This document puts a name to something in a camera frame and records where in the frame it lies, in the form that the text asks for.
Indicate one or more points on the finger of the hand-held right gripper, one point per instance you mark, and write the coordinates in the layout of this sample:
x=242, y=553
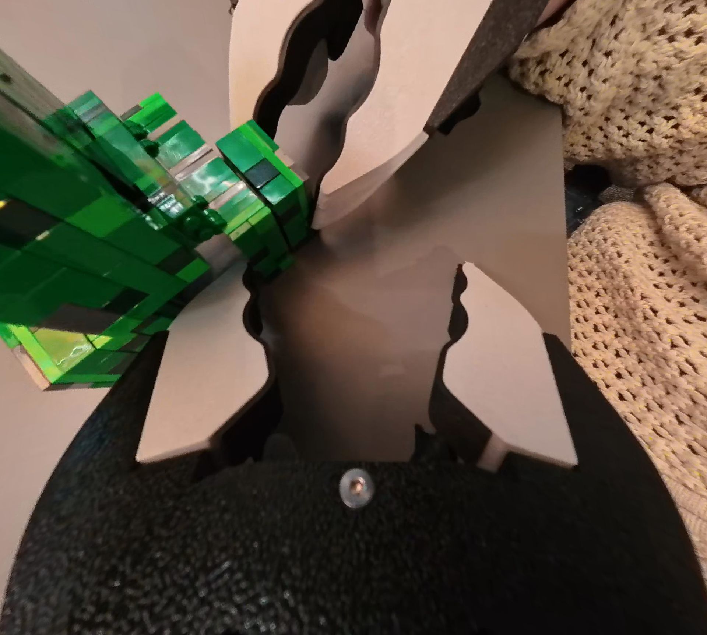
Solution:
x=425, y=38
x=276, y=11

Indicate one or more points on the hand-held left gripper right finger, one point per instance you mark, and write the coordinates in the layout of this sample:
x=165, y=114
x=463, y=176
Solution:
x=502, y=370

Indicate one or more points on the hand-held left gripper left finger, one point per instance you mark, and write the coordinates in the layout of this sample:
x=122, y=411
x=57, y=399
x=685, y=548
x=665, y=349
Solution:
x=204, y=381

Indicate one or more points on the green lego leg block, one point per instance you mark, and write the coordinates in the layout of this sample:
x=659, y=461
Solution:
x=265, y=171

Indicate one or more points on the green lego creeper model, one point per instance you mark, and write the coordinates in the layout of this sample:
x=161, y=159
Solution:
x=83, y=237

